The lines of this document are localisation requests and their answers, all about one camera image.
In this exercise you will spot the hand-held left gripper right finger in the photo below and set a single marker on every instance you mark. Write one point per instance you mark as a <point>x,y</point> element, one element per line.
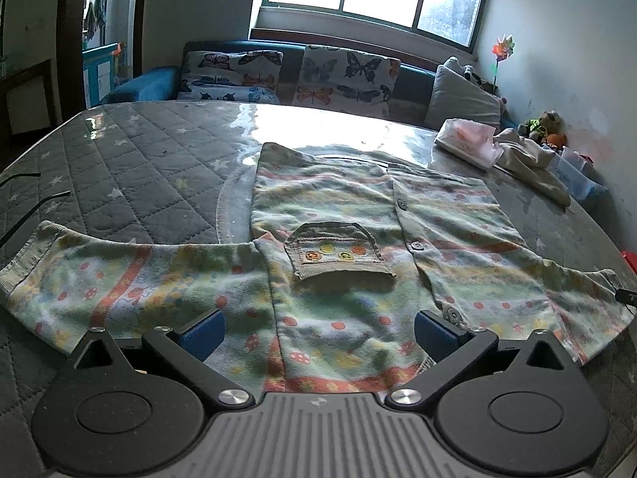
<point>437,333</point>

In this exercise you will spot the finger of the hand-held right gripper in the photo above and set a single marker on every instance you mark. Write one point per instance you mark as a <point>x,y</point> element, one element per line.
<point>628,296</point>

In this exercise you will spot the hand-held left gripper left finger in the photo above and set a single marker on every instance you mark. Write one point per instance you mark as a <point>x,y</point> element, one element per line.
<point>201,333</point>

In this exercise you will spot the green patterned baby shirt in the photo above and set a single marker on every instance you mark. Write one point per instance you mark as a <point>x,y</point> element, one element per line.
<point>348,229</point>

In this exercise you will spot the hanging clothes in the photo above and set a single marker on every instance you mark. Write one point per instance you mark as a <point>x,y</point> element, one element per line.
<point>94,15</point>

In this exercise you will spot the red plastic object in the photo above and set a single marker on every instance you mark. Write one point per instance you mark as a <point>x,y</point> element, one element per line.
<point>631,261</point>

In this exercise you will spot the round black induction cooker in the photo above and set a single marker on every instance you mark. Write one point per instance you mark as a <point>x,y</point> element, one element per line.
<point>226,209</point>

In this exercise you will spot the clear plastic storage box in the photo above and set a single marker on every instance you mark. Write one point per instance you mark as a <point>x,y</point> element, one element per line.
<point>577,179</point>

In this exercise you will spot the small clear plastic container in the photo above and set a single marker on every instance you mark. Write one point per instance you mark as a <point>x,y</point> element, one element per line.
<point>577,157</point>

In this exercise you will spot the cream garment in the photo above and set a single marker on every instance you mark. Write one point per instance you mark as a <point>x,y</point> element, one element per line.
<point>527,159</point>

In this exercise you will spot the orange plush toy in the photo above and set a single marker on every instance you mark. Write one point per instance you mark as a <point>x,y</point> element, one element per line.
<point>557,140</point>

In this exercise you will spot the grey quilted star table cover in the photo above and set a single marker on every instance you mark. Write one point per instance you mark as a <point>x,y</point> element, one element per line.
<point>149,169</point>

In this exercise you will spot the teddy bear in green vest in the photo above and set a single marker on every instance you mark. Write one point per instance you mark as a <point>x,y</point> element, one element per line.
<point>542,124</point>

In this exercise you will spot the pink tissue pack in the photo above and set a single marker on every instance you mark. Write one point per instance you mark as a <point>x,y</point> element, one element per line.
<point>463,142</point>

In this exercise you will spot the grey pillow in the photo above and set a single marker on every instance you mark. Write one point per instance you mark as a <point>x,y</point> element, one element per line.
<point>463,99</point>

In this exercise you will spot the blue sofa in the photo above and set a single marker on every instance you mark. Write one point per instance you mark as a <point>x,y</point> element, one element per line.
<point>418,79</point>

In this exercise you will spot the panda plush toy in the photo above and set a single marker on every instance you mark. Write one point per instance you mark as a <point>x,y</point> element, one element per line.
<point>473,75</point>

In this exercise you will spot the large butterfly print cushion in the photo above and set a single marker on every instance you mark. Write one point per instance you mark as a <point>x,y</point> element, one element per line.
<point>348,79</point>

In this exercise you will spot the colourful pinwheel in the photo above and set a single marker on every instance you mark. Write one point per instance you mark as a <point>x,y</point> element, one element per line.
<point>502,50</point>

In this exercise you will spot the blue white cabinet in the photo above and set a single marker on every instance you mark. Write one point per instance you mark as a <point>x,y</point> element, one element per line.
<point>102,74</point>

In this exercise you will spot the dark wooden chair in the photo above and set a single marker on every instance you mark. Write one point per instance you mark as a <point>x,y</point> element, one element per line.
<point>30,70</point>

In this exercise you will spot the dark wooden door frame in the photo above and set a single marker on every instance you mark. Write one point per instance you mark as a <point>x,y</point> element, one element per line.
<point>69,35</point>

